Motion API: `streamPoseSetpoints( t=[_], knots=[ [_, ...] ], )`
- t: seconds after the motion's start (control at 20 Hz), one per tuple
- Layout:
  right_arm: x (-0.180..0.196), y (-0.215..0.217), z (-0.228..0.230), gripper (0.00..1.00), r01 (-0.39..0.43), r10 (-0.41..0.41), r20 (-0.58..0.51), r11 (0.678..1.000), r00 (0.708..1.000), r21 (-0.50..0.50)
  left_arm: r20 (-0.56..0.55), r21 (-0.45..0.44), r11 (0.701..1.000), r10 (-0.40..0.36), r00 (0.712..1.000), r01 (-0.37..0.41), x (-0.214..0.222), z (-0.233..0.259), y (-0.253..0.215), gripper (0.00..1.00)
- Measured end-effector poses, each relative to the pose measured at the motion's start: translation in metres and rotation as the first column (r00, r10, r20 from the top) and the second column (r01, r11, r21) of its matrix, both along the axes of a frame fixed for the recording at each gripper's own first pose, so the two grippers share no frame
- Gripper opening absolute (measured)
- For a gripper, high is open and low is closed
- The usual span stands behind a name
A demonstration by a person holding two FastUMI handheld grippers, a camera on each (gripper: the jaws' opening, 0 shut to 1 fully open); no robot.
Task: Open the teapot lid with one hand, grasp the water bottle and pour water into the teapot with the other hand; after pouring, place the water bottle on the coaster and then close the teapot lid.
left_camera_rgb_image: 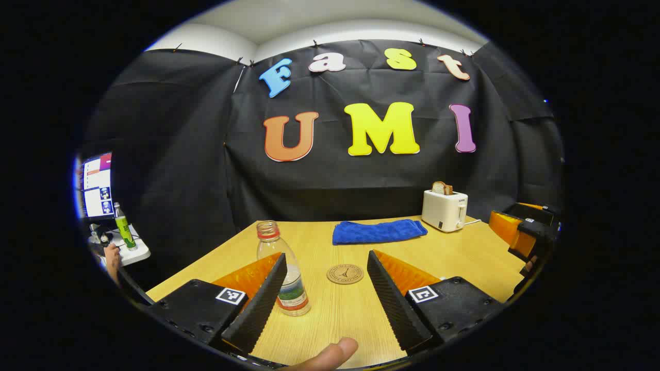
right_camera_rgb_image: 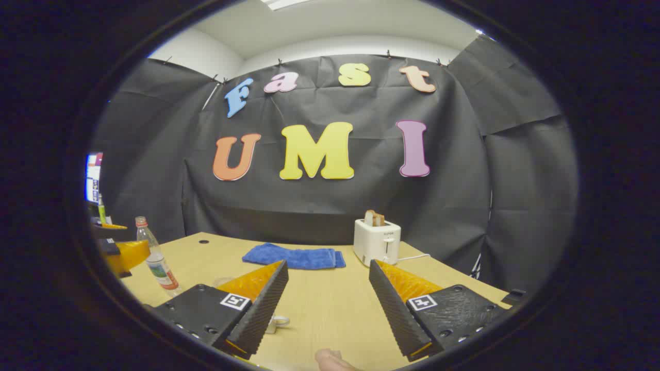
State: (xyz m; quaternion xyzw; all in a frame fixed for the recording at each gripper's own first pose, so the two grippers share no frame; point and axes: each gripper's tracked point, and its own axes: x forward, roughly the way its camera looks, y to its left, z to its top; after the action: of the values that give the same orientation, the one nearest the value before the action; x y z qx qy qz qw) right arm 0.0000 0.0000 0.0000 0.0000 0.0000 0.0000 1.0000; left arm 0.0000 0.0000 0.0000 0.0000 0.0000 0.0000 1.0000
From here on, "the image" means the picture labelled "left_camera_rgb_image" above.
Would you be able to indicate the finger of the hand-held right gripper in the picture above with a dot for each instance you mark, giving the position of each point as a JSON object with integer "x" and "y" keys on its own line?
{"x": 505, "y": 226}
{"x": 523, "y": 245}

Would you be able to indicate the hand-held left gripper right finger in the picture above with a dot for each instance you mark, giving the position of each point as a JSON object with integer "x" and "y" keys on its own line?
{"x": 394, "y": 304}

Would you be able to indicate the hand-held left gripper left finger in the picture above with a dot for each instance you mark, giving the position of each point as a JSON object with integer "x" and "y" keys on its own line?
{"x": 258, "y": 309}

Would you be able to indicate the round cork coaster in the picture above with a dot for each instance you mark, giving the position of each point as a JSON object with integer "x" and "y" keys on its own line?
{"x": 345, "y": 274}

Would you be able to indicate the clear plastic water bottle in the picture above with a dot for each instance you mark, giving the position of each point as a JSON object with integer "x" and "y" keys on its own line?
{"x": 270, "y": 247}

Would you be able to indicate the green drink bottle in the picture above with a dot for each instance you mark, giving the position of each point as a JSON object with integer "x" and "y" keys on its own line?
{"x": 124, "y": 229}

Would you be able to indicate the white toaster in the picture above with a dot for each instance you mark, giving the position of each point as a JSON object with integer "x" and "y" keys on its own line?
{"x": 443, "y": 211}

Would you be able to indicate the blue folded towel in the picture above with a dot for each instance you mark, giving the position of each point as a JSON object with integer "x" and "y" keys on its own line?
{"x": 379, "y": 232}

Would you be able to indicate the toasted bread slice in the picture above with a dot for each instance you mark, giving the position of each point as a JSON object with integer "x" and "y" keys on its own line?
{"x": 441, "y": 188}

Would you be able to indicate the white side table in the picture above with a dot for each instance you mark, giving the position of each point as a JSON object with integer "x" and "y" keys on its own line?
{"x": 136, "y": 253}

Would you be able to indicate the black backdrop cloth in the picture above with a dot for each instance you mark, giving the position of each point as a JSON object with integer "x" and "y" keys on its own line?
{"x": 180, "y": 154}

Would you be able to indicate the computer monitor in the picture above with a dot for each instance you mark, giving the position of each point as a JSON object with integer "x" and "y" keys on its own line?
{"x": 97, "y": 185}

